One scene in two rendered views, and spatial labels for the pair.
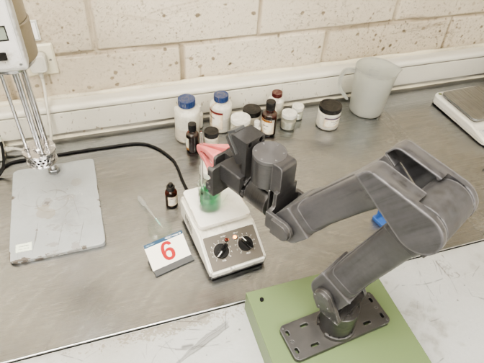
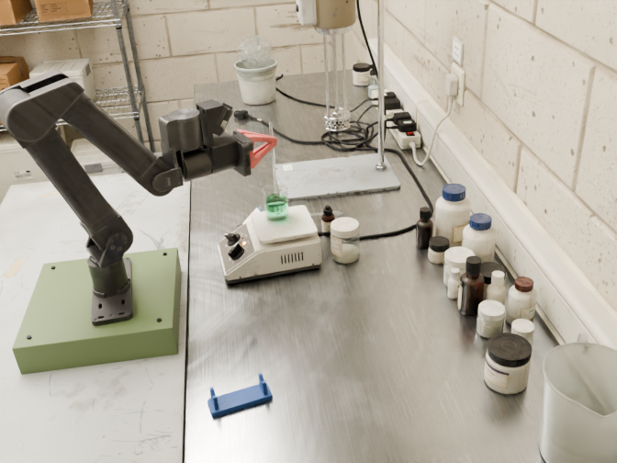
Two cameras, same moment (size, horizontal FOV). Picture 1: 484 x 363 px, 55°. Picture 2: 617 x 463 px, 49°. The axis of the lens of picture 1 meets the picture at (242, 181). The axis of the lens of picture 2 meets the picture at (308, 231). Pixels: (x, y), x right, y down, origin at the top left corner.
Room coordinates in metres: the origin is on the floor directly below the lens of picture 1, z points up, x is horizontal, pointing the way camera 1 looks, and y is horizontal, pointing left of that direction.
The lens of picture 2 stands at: (1.07, -1.11, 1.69)
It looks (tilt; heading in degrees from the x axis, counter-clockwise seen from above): 31 degrees down; 105
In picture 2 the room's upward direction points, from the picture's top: 4 degrees counter-clockwise
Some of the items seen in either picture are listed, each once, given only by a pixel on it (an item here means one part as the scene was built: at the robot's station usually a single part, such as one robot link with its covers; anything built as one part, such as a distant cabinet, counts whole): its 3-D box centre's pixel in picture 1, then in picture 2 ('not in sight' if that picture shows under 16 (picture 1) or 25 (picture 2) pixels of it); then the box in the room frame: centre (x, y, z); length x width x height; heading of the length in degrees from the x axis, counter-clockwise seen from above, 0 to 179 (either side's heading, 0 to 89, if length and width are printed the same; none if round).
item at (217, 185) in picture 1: (240, 176); (222, 155); (0.61, 0.00, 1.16); 0.10 x 0.07 x 0.07; 137
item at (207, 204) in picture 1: (210, 194); (276, 203); (0.69, 0.06, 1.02); 0.06 x 0.05 x 0.08; 139
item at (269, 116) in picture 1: (269, 117); (471, 285); (1.09, -0.07, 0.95); 0.04 x 0.04 x 0.11
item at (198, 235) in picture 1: (220, 224); (273, 243); (0.68, 0.04, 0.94); 0.22 x 0.13 x 0.08; 26
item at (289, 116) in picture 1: (288, 119); (490, 319); (1.13, -0.12, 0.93); 0.05 x 0.05 x 0.05
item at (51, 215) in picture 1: (56, 205); (335, 175); (0.74, 0.44, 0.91); 0.30 x 0.20 x 0.01; 21
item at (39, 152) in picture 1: (27, 113); (335, 76); (0.75, 0.44, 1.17); 0.07 x 0.07 x 0.25
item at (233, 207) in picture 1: (216, 203); (283, 223); (0.71, 0.05, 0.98); 0.12 x 0.12 x 0.01; 26
